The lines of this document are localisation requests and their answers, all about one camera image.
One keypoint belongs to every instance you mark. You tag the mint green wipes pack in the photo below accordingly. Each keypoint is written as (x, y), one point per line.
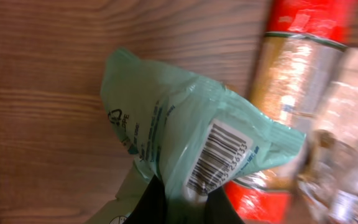
(189, 131)

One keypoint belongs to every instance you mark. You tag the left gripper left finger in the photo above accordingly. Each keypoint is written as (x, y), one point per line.
(152, 206)

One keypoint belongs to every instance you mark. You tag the beige snack bag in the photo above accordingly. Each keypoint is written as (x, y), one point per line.
(330, 182)

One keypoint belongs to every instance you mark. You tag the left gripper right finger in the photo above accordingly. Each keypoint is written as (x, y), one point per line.
(219, 210)

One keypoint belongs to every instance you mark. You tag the orange spaghetti pasta package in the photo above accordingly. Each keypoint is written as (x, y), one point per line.
(303, 43)

